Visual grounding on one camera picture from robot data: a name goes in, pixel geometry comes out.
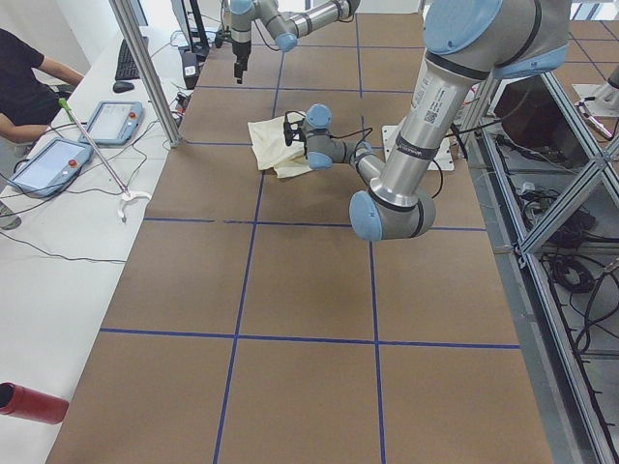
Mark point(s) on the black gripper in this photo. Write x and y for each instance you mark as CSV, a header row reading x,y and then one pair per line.
x,y
239,49

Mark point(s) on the cream long-sleeve cat shirt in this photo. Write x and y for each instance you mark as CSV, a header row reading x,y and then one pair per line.
x,y
271,152

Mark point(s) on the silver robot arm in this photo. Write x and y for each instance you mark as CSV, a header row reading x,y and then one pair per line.
x,y
285,29
466,42

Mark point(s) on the black power adapter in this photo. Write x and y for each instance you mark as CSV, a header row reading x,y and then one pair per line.
x,y
190,69

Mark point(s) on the black keyboard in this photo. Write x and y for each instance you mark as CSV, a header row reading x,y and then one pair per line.
x,y
126,68

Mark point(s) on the black computer mouse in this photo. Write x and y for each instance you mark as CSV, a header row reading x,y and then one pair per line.
x,y
120,86

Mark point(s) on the blue teach pendant far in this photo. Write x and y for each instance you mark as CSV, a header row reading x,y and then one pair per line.
x,y
113,123

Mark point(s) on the blue teach pendant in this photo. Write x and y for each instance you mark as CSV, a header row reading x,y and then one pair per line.
x,y
52,169
113,123

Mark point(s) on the silver reacher grabber stick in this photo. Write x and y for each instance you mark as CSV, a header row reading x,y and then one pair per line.
x,y
97,150

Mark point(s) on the blue teach pendant near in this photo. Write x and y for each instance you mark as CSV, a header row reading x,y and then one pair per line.
x,y
52,169

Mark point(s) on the person in black shirt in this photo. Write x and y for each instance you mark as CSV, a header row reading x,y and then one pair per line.
x,y
28,106

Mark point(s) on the white side table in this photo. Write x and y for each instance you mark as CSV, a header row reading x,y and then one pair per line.
x,y
60,267

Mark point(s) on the red water bottle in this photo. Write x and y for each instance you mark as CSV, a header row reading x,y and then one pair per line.
x,y
23,403

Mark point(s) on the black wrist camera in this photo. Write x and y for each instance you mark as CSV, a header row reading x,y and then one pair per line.
x,y
293,127

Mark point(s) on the aluminium frame post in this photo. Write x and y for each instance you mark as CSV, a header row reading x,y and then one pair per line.
x,y
127,22

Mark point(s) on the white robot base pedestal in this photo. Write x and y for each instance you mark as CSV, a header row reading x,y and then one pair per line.
x,y
442,158

